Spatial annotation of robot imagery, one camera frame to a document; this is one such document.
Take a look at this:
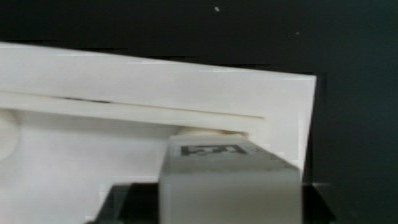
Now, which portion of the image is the white square tabletop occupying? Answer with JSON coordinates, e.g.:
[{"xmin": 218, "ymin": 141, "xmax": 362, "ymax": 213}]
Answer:
[{"xmin": 0, "ymin": 42, "xmax": 316, "ymax": 224}]

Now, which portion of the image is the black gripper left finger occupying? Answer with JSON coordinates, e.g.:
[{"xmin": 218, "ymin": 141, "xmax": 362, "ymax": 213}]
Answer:
[{"xmin": 86, "ymin": 183, "xmax": 159, "ymax": 224}]

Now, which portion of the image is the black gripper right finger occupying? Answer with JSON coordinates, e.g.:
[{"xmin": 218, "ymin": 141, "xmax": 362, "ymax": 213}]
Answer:
[{"xmin": 301, "ymin": 184, "xmax": 335, "ymax": 224}]

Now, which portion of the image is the white table leg with tag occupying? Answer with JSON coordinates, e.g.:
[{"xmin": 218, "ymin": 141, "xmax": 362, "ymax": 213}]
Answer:
[{"xmin": 157, "ymin": 134, "xmax": 301, "ymax": 224}]

